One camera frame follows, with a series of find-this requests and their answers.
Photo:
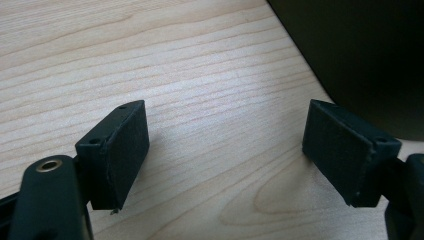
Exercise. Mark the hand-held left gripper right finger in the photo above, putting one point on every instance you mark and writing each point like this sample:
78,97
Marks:
346,153

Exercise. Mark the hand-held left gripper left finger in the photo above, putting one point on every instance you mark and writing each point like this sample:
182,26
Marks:
115,156

